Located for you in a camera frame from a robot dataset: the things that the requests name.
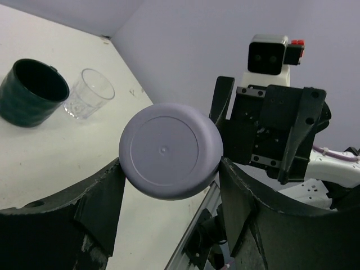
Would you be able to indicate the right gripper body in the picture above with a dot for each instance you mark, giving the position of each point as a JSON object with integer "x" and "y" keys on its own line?
{"x": 276, "y": 108}

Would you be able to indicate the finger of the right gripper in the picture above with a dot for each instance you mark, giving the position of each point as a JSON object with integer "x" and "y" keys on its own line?
{"x": 299, "y": 143}
{"x": 235, "y": 121}

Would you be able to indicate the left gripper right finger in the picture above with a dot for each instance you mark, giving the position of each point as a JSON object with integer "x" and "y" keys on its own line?
{"x": 268, "y": 230}

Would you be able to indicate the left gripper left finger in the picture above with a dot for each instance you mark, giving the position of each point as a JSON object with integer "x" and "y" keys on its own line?
{"x": 72, "y": 229}

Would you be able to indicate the lavender plastic cup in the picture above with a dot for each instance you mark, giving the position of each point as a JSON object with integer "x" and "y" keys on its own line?
{"x": 170, "y": 151}

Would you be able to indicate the dark green mug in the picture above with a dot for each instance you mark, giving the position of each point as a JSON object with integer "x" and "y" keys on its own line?
{"x": 31, "y": 92}

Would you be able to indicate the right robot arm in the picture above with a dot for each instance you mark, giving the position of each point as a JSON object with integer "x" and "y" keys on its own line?
{"x": 329, "y": 176}

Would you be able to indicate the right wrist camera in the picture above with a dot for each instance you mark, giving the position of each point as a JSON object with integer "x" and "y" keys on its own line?
{"x": 269, "y": 59}

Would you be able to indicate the aluminium mounting rail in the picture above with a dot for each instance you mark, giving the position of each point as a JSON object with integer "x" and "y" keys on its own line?
{"x": 204, "y": 234}

